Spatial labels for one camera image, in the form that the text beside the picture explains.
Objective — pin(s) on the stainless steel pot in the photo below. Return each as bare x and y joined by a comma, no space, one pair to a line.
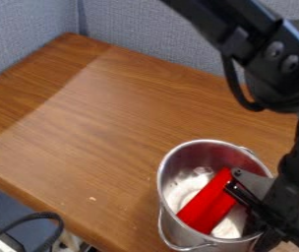
188,167

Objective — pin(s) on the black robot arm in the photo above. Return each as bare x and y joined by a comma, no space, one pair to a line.
258,44

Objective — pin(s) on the white object under table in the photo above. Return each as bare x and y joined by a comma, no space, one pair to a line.
70,243

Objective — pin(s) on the red block object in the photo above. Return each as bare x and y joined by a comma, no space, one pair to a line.
210,205

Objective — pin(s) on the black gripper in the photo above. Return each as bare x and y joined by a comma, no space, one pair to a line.
271,199

